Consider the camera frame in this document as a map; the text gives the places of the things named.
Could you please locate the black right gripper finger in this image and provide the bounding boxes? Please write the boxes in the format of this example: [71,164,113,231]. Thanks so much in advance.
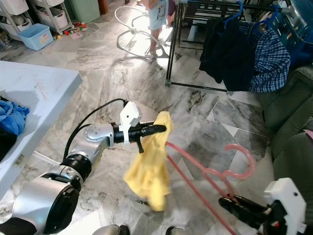
[220,201,255,220]
[220,195,259,214]

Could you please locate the yellow garment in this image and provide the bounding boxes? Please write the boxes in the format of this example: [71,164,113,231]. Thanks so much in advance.
[123,111,174,212]

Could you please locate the pink-red plastic clothes hanger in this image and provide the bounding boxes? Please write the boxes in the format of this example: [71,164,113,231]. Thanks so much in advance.
[166,142,256,235]

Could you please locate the blue plastic hanger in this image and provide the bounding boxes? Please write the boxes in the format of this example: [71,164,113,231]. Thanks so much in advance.
[259,4,282,30]
[223,0,245,27]

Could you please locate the black garment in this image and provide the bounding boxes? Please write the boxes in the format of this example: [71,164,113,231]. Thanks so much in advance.
[0,128,15,162]

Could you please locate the black metal drying rack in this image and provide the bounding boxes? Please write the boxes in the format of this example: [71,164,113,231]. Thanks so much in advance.
[166,0,313,94]

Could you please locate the dark green sofa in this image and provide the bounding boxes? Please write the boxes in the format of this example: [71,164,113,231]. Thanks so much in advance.
[257,66,313,223]

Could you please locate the robot left leg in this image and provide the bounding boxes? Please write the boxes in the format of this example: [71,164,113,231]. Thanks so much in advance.
[93,224,130,235]

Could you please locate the dark navy hanging garment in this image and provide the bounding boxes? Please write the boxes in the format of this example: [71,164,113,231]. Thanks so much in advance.
[200,17,260,93]

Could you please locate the white folding table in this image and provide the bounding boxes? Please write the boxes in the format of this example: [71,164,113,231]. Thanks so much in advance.
[0,61,83,196]

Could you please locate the purple cloth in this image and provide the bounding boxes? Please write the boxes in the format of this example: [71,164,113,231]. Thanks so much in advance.
[169,0,177,23]

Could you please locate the small red toy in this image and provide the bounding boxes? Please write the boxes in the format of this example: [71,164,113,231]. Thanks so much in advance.
[64,22,86,36]

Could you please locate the blue plaid shirt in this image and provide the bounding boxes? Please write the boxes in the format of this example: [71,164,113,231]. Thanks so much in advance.
[240,22,291,94]

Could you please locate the green storage bin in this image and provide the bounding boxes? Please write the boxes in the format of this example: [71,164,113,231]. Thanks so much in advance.
[66,0,101,23]

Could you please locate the light blue plastic bin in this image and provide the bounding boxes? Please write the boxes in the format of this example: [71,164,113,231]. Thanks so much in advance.
[19,23,54,50]

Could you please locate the white drawer cart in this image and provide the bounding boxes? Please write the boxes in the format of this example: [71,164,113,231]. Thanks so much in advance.
[29,0,71,34]
[0,0,30,27]

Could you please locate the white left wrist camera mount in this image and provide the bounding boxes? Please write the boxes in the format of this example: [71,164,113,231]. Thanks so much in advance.
[120,101,142,145]

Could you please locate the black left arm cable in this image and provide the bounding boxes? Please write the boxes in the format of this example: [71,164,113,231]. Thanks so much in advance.
[64,98,128,160]

